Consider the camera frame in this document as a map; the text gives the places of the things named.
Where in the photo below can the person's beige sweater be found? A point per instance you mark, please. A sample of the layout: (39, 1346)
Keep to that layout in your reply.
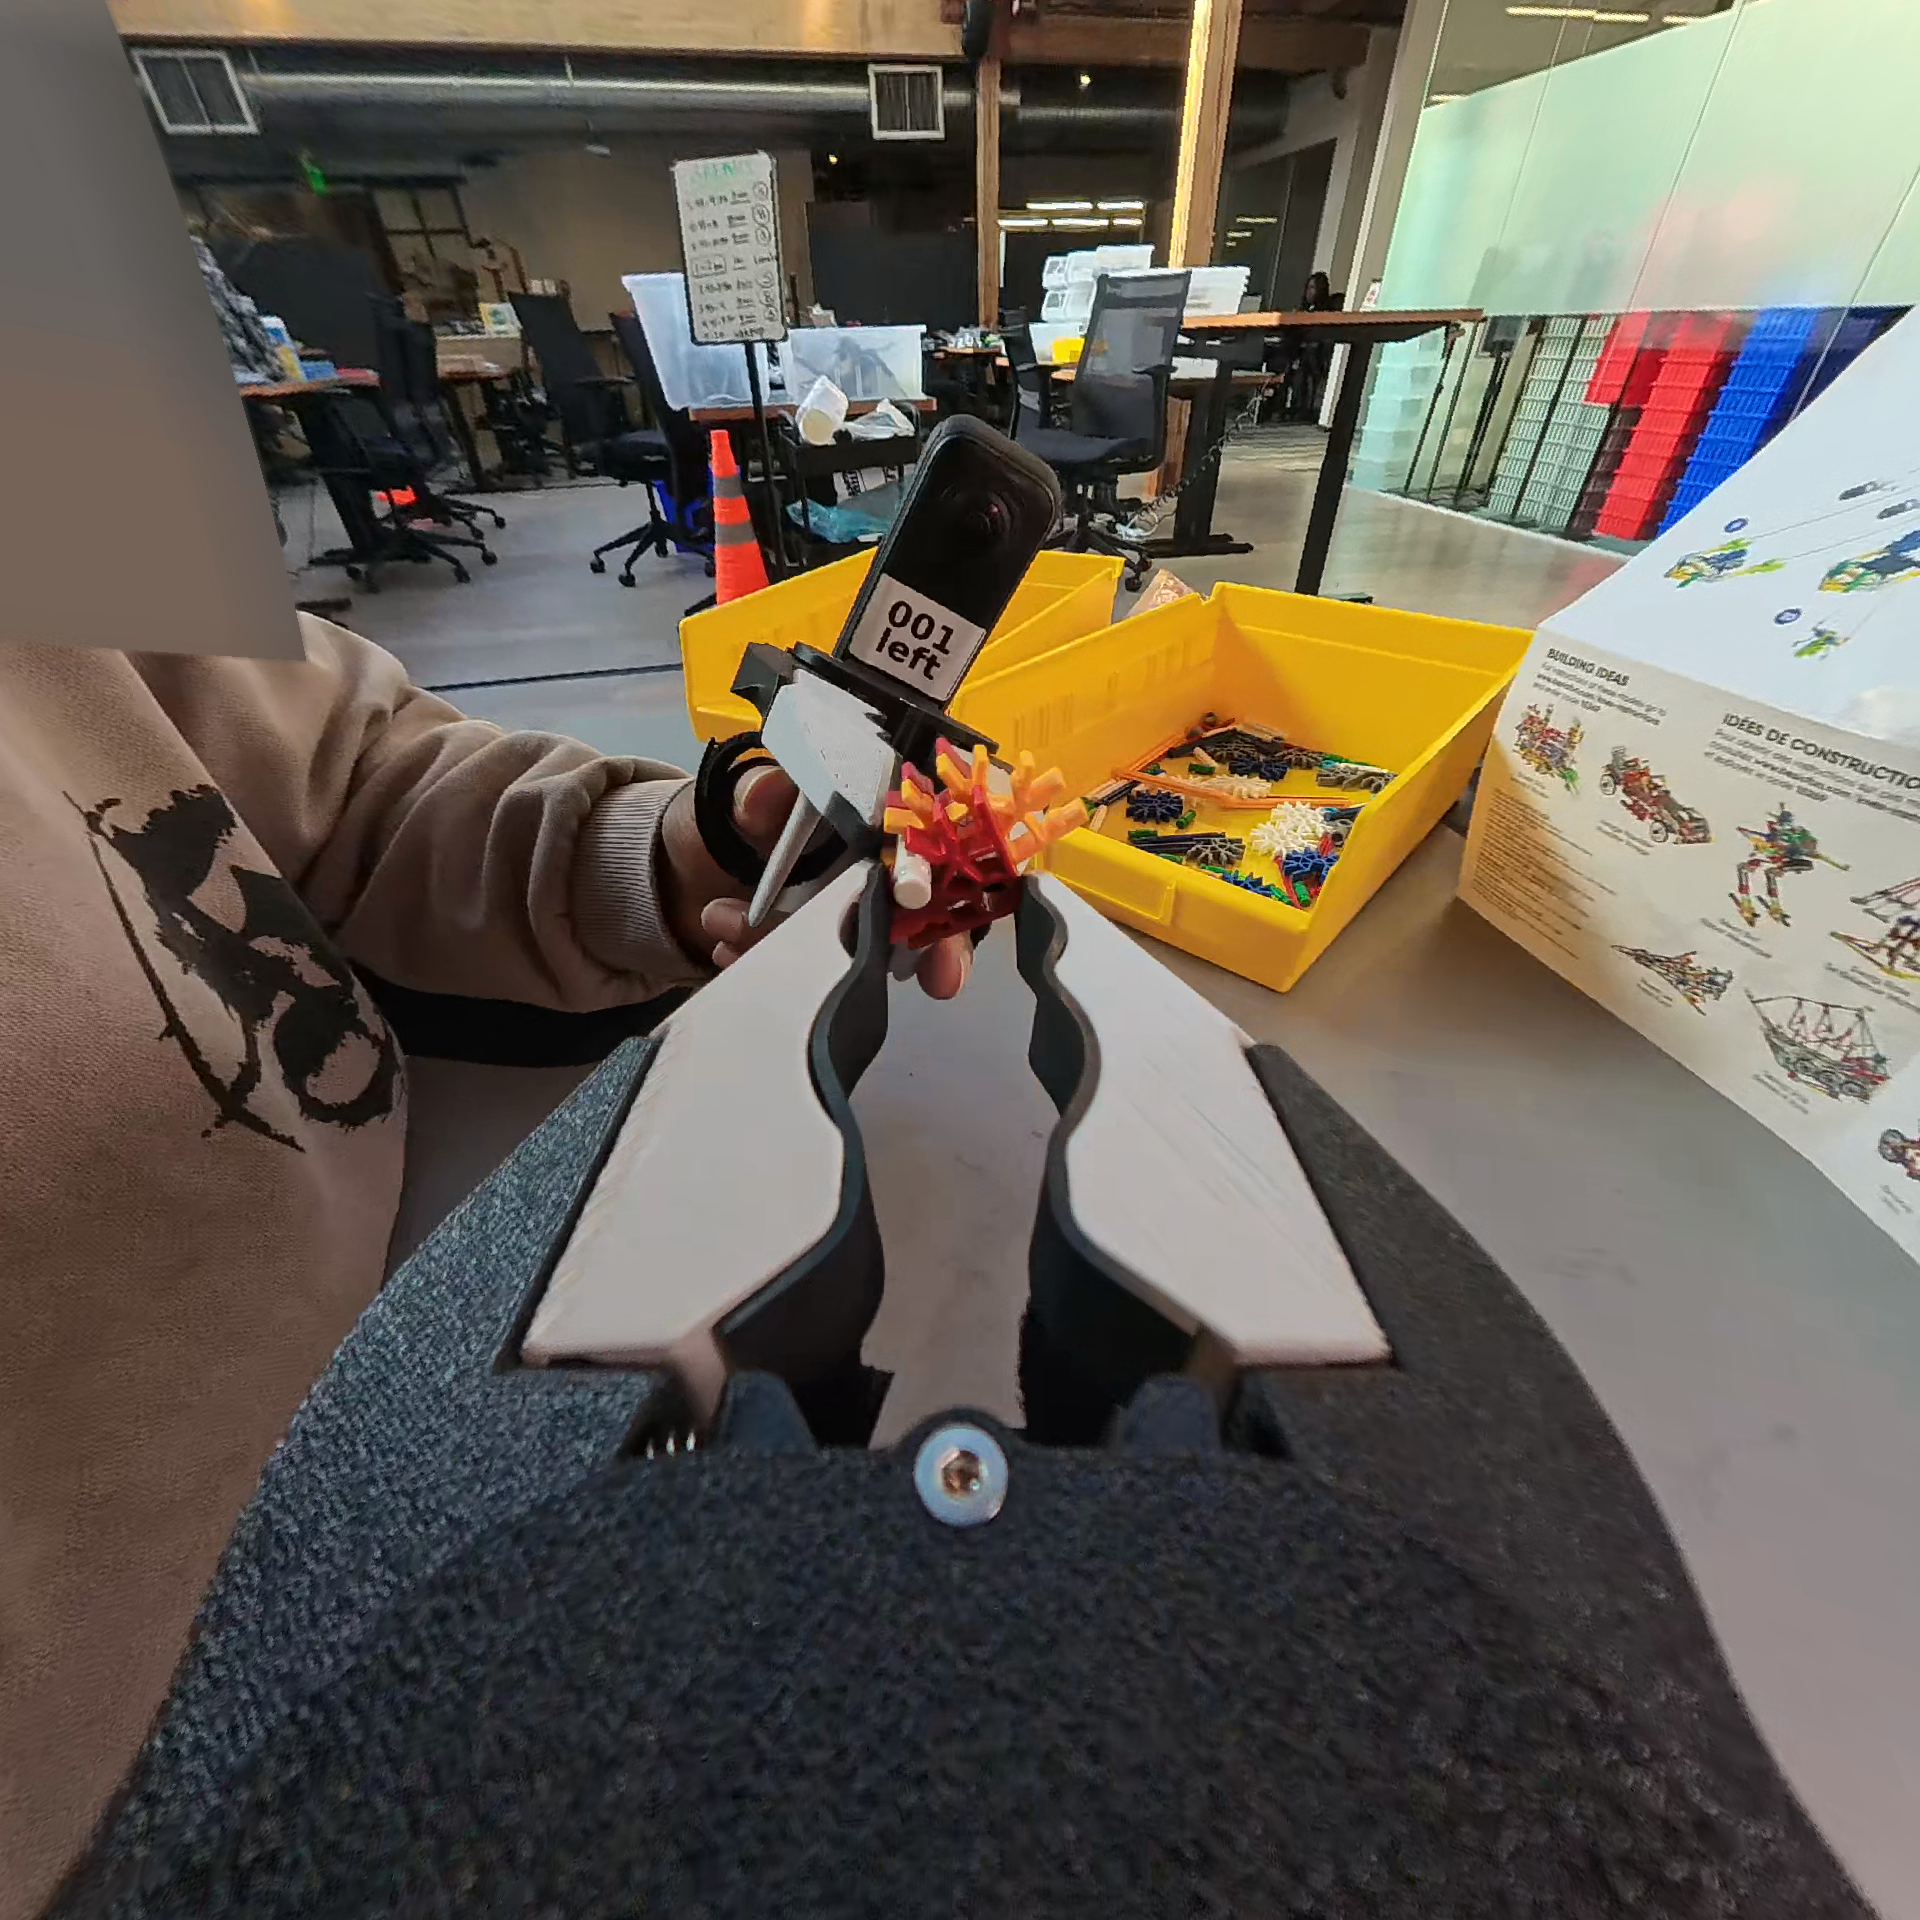
(149, 1349)

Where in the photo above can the person's left hand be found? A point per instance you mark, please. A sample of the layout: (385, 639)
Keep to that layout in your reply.
(757, 819)

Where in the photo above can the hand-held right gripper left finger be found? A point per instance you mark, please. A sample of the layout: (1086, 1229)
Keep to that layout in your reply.
(704, 1201)

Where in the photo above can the person's left forearm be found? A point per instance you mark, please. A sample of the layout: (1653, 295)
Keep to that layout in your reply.
(495, 839)

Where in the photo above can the rack of small storage bins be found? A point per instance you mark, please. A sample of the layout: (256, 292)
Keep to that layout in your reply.
(1652, 405)

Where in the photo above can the whiteboard on stand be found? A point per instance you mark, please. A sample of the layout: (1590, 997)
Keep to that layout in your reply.
(731, 248)

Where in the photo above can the folded instruction sheet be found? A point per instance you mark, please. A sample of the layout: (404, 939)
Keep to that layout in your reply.
(1725, 720)

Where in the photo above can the short white toy rod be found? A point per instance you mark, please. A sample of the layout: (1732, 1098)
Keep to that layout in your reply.
(912, 883)

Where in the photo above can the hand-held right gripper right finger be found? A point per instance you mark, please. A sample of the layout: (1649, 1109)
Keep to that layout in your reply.
(1215, 1201)

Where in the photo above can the orange traffic cone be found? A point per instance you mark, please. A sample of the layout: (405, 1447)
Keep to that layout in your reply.
(735, 523)

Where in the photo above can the clear storage tub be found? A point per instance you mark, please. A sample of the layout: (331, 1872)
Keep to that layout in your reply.
(855, 360)

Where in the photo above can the wooden table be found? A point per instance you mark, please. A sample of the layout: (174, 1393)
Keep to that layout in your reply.
(1320, 320)

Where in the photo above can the black office chair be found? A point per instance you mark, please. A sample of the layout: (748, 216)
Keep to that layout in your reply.
(390, 511)
(564, 375)
(1125, 360)
(646, 450)

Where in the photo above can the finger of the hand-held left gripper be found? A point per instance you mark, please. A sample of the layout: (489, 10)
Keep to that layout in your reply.
(833, 751)

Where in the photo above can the yellow toy connector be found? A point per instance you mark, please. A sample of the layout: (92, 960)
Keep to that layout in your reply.
(961, 772)

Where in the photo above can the ceiling air vent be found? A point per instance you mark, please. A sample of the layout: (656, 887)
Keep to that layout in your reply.
(905, 101)
(196, 89)

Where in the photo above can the pile of toy building parts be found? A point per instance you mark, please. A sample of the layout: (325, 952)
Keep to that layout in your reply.
(1245, 819)

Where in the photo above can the yellow plastic bin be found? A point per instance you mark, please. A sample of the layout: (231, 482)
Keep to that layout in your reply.
(1350, 660)
(781, 644)

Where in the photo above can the clear plastic containers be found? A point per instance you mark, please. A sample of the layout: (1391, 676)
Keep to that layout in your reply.
(1215, 284)

